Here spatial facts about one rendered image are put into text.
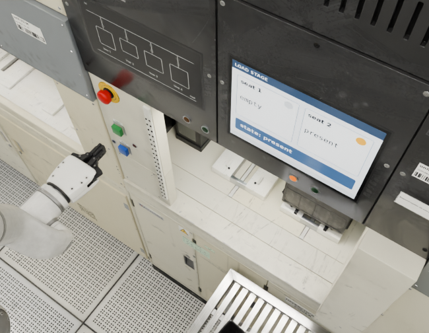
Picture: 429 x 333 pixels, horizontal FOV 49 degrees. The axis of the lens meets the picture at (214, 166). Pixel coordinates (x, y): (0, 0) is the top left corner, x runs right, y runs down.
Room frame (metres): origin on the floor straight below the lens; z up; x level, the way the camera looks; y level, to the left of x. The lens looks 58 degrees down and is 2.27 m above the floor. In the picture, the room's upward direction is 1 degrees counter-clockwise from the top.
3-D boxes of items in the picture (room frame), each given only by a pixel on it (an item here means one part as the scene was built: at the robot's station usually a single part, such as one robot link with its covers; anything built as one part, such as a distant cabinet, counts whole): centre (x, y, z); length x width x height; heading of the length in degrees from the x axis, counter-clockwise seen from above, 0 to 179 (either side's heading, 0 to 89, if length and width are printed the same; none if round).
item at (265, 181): (0.88, -0.14, 0.89); 0.22 x 0.21 x 0.04; 145
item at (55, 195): (0.59, 0.41, 1.20); 0.09 x 0.03 x 0.08; 54
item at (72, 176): (0.64, 0.38, 1.20); 0.11 x 0.10 x 0.07; 144
